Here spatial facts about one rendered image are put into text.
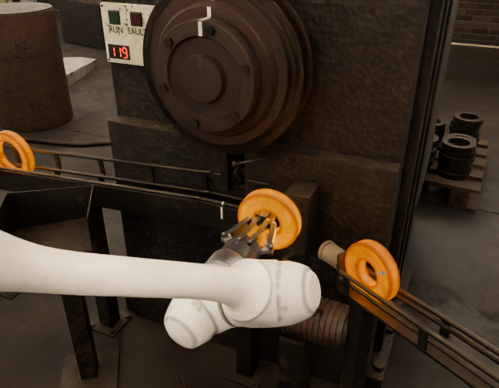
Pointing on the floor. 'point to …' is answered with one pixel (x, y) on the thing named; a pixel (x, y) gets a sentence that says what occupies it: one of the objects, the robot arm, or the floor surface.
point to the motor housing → (336, 331)
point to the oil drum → (28, 68)
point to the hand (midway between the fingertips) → (269, 214)
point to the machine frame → (306, 153)
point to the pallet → (457, 162)
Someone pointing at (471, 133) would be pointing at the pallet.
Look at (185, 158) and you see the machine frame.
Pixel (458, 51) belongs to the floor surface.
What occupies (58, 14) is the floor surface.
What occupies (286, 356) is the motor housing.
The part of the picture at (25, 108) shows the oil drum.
